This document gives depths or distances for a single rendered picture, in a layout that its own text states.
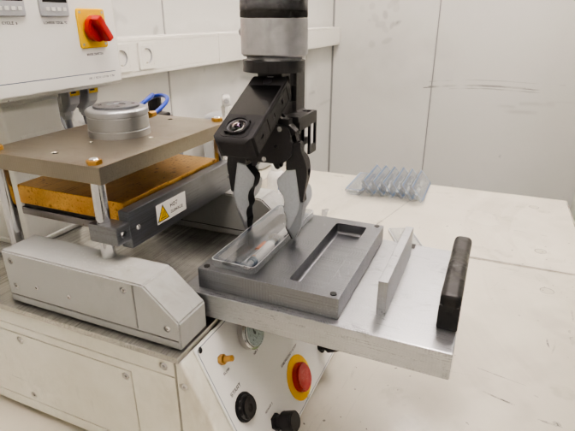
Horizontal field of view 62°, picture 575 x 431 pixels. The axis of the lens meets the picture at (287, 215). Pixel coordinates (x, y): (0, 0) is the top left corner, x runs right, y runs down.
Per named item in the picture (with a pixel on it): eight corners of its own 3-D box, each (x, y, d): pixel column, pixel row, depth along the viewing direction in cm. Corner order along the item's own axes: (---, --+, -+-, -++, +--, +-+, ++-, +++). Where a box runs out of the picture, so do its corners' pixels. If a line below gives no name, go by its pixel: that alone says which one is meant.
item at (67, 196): (22, 213, 62) (6, 141, 58) (136, 168, 81) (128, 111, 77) (128, 235, 56) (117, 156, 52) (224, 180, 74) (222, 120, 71)
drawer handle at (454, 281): (435, 328, 47) (440, 293, 46) (451, 262, 60) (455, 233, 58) (456, 333, 46) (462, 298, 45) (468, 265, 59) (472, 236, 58)
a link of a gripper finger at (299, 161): (317, 197, 57) (302, 124, 55) (313, 201, 56) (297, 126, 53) (282, 201, 59) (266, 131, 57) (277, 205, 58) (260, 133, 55)
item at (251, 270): (254, 286, 52) (254, 268, 51) (210, 275, 54) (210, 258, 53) (314, 224, 68) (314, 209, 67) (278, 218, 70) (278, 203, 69)
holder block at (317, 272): (198, 286, 54) (197, 267, 53) (273, 223, 71) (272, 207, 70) (337, 320, 48) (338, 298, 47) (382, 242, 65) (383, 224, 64)
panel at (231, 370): (261, 488, 55) (191, 350, 51) (340, 339, 80) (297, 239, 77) (275, 488, 54) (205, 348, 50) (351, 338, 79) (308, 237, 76)
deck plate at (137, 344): (-100, 276, 66) (-103, 270, 66) (88, 197, 96) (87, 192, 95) (177, 364, 49) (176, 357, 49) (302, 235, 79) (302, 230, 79)
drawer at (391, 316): (183, 315, 56) (177, 256, 53) (265, 241, 74) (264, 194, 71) (447, 387, 45) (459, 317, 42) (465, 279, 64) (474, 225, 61)
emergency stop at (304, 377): (295, 398, 66) (283, 374, 65) (305, 380, 69) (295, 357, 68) (305, 398, 65) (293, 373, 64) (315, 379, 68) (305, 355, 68)
